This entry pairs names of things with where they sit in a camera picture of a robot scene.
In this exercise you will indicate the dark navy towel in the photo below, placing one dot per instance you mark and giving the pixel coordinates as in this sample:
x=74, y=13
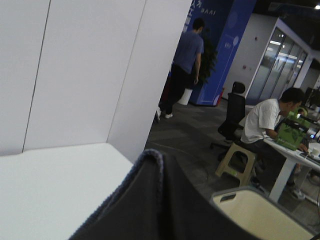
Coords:
x=156, y=201

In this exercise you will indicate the black office chair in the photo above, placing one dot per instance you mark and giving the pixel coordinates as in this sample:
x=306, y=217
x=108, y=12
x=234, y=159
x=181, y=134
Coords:
x=235, y=112

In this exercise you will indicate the potted green plant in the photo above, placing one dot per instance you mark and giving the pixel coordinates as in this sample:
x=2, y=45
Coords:
x=207, y=67

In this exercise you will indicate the standing man in blue shirt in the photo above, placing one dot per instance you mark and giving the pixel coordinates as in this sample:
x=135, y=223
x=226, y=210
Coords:
x=185, y=67

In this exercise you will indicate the white partition panel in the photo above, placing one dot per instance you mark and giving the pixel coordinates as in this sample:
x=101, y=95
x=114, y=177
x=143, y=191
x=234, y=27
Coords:
x=75, y=72

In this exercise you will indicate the seated man in white shirt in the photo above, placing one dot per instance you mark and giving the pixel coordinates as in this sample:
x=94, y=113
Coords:
x=260, y=123

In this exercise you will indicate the beige plastic stool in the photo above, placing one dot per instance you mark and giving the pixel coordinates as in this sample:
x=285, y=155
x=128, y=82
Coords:
x=238, y=162

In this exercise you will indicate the blue display pillar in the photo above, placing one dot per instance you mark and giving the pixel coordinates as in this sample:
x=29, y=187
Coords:
x=225, y=24

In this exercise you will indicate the cream fabric storage bin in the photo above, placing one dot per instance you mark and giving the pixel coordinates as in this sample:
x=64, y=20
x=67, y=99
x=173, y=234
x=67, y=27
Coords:
x=250, y=209

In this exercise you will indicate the green gift bag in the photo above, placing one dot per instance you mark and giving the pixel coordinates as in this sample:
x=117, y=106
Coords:
x=291, y=130

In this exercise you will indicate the white office desk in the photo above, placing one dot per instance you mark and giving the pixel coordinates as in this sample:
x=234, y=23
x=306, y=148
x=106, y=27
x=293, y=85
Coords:
x=292, y=158

